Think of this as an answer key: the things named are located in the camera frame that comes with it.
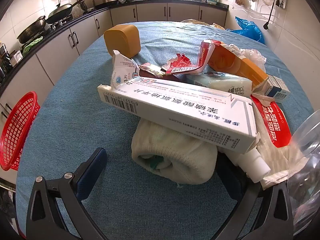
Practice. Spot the cream striped wrapper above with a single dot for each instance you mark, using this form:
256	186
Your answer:
275	160

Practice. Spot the torn white carton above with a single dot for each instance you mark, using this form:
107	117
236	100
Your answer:
122	67

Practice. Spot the white knitted cloth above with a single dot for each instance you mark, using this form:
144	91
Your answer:
185	160

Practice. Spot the black wok with lid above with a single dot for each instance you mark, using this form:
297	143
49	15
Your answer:
60	11

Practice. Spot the black kitchen countertop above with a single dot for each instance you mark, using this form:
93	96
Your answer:
82	15

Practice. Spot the beige lower kitchen cabinets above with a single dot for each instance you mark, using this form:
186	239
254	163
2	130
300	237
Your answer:
150	12

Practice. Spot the orange cardboard box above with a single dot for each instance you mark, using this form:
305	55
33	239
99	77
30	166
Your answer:
232	63

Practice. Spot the red white torn wrapper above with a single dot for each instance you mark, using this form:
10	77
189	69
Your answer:
180	63

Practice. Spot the red plastic mesh basket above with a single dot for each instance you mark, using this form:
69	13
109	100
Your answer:
15	130

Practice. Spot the blue plastic bag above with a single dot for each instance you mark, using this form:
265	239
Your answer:
250	28

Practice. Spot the small blue white box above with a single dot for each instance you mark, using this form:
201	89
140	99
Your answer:
276	86

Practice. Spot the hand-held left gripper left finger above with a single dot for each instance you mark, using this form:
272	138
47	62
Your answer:
92	177

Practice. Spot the tan plastic container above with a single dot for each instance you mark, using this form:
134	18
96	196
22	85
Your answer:
122	40

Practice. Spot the gas stove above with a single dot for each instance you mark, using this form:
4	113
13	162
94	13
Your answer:
61	22

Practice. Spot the red plastic packet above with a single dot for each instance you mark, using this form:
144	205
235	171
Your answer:
272	122

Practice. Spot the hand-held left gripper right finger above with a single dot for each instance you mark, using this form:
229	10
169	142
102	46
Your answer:
230	180

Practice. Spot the clear plastic bottle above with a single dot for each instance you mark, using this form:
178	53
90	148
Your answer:
305	150

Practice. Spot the pale green tissue pack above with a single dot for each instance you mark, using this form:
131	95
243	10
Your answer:
217	82

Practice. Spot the blue tablecloth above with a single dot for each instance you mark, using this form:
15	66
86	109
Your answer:
75	92

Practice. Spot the brown foil wrapper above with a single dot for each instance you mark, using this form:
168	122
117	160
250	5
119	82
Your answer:
150	69

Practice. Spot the torn red carton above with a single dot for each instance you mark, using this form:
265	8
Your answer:
205	52

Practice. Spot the small white plastic bottle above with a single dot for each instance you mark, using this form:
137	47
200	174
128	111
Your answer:
252	163

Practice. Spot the green dish cloth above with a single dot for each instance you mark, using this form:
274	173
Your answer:
32	43

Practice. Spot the black open wok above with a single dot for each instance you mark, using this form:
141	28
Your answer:
31	30

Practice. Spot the translucent white plastic bag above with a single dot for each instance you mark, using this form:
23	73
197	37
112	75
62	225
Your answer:
252	55

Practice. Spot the long white medicine box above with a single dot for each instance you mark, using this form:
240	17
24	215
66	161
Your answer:
180	110

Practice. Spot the yellow plastic bag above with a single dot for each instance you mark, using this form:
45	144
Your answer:
195	22

